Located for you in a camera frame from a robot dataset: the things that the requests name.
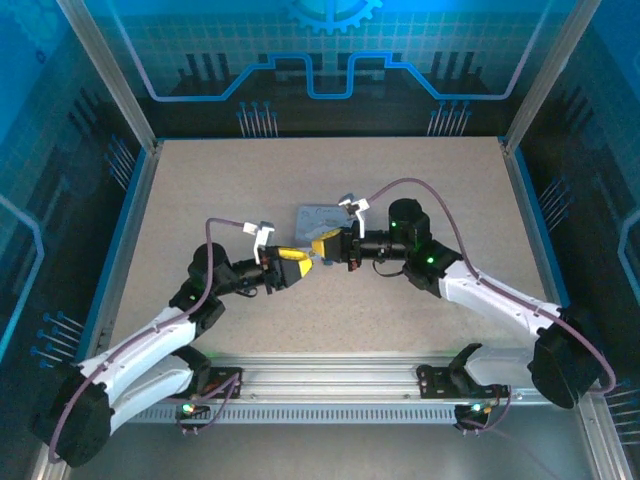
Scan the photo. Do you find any pale blue cartoon tin box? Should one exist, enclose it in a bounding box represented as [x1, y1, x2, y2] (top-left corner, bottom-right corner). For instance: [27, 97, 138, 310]
[293, 201, 362, 247]

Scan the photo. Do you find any small circuit board with LED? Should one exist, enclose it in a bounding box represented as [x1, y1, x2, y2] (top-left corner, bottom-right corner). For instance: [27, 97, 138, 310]
[453, 401, 495, 432]
[177, 399, 212, 422]

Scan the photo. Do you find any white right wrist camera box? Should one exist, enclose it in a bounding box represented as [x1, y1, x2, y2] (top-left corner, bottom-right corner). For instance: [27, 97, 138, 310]
[338, 192, 373, 236]

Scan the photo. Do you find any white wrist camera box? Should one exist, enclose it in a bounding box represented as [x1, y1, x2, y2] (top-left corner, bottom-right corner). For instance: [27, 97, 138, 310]
[242, 219, 276, 265]
[338, 192, 373, 236]

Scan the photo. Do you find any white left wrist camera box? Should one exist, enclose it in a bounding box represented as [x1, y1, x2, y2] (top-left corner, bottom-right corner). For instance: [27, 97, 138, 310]
[242, 219, 276, 265]

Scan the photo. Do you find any aluminium mounting rail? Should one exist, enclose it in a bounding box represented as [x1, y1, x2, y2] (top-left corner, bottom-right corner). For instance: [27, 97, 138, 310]
[97, 351, 569, 402]

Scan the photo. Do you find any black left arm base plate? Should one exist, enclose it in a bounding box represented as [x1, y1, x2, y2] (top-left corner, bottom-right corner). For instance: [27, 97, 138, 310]
[198, 366, 245, 401]

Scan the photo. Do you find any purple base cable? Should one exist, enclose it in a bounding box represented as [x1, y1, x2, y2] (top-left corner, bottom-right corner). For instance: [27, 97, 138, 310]
[172, 372, 245, 437]
[457, 382, 514, 437]

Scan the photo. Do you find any slotted grey cable duct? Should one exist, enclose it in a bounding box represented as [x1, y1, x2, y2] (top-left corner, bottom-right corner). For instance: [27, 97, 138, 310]
[127, 402, 549, 426]

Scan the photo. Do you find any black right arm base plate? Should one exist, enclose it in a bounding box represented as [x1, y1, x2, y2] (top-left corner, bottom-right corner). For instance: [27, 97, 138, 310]
[415, 363, 510, 401]

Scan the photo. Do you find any aluminium frame post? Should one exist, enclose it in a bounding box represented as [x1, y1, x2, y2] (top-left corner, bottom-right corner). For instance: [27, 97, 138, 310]
[56, 0, 165, 155]
[501, 0, 605, 153]

